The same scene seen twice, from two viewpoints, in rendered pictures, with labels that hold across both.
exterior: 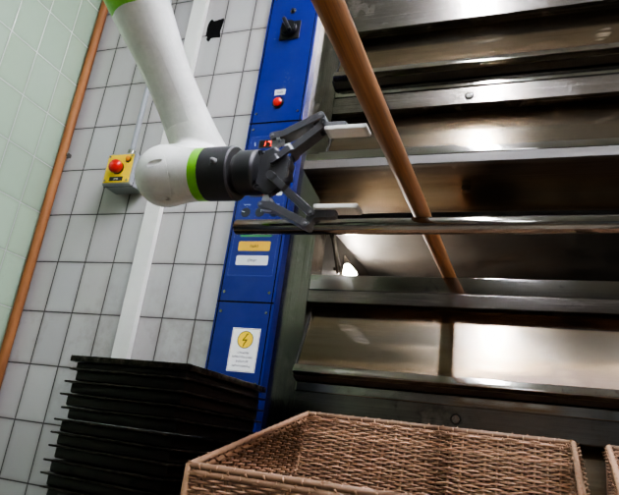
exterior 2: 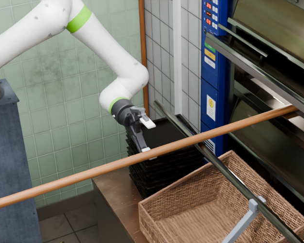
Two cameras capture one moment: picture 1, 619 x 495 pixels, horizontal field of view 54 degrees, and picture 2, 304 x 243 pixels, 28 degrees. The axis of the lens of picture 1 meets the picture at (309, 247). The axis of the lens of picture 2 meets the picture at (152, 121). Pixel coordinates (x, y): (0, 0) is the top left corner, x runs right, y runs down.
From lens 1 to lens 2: 212 cm
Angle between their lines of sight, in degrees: 65
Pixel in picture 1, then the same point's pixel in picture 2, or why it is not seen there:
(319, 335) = (239, 113)
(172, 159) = (105, 105)
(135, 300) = (176, 55)
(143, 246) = (175, 26)
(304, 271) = (231, 76)
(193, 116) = (117, 69)
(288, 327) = (228, 102)
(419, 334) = (272, 135)
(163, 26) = (89, 38)
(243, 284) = (208, 74)
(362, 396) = not seen: hidden behind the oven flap
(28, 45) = not seen: outside the picture
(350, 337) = not seen: hidden behind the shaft
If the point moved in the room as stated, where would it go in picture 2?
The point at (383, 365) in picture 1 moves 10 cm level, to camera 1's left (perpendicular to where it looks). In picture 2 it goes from (255, 145) to (236, 137)
